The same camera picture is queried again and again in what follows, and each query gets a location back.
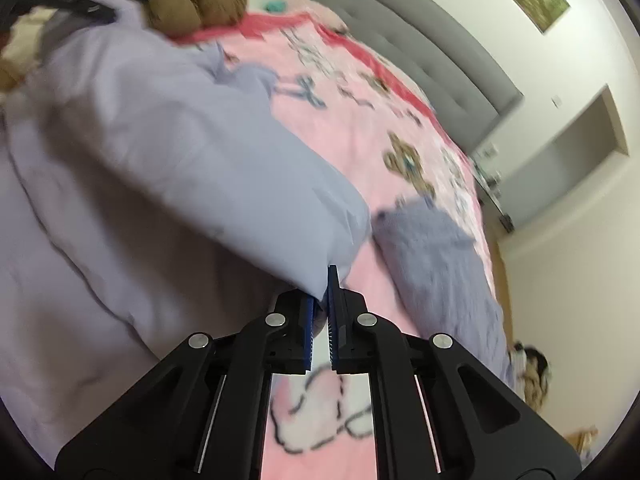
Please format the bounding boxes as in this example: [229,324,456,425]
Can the pink printed blanket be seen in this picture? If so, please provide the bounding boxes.
[187,0,517,480]

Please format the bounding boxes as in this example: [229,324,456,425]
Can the cluster of small bottles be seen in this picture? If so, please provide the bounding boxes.
[474,144,504,187]

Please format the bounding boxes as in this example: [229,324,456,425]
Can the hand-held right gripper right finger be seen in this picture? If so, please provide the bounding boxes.
[327,264,584,480]

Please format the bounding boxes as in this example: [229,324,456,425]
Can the pale pink pillow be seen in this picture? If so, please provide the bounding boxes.
[300,0,351,33]

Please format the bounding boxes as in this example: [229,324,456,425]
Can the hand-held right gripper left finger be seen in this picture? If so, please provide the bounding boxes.
[54,291,317,480]

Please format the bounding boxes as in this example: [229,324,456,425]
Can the lavender padded jacket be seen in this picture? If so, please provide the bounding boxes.
[0,0,518,467]

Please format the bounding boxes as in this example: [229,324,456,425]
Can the grey nightstand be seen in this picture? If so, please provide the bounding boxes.
[475,170,517,235]

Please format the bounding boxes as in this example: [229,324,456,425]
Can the green landscape wall picture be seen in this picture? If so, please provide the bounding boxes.
[506,0,571,36]

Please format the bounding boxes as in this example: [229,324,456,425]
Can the grey upholstered bed headboard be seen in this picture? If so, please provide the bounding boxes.
[305,0,524,155]

